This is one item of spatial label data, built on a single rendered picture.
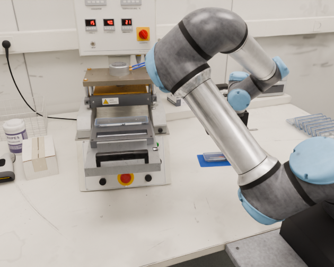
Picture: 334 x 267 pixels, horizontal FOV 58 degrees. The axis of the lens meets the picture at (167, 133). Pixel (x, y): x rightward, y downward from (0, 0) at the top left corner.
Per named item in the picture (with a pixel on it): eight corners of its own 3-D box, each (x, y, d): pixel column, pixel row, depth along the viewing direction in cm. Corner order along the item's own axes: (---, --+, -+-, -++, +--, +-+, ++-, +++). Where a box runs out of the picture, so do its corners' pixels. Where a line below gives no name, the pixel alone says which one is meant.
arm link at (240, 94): (249, 80, 98) (248, 71, 108) (222, 100, 103) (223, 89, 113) (264, 98, 100) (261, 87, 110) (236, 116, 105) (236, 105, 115)
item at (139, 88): (97, 89, 131) (95, 67, 127) (148, 87, 134) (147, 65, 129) (94, 104, 116) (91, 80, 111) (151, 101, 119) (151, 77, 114)
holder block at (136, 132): (94, 125, 110) (94, 119, 109) (149, 122, 113) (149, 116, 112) (90, 148, 96) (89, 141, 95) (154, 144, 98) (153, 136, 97)
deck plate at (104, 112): (87, 96, 150) (86, 95, 150) (156, 93, 155) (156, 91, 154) (75, 141, 110) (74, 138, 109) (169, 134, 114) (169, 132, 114)
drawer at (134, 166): (93, 132, 113) (90, 114, 110) (151, 129, 116) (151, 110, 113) (85, 179, 88) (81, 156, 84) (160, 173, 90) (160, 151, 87)
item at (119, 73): (90, 84, 137) (87, 55, 131) (159, 81, 140) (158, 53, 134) (85, 104, 115) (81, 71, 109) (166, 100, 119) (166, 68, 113)
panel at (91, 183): (85, 190, 111) (81, 140, 110) (166, 184, 115) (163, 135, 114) (84, 192, 109) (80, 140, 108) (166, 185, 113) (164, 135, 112)
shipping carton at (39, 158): (27, 157, 133) (22, 139, 128) (58, 152, 136) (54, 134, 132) (24, 181, 117) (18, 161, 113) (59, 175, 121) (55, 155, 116)
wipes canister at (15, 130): (11, 148, 139) (2, 118, 132) (31, 145, 142) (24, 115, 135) (9, 157, 132) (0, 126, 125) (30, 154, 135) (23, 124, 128)
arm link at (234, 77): (228, 76, 110) (229, 69, 118) (226, 104, 115) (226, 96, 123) (251, 77, 109) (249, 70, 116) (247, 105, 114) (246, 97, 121)
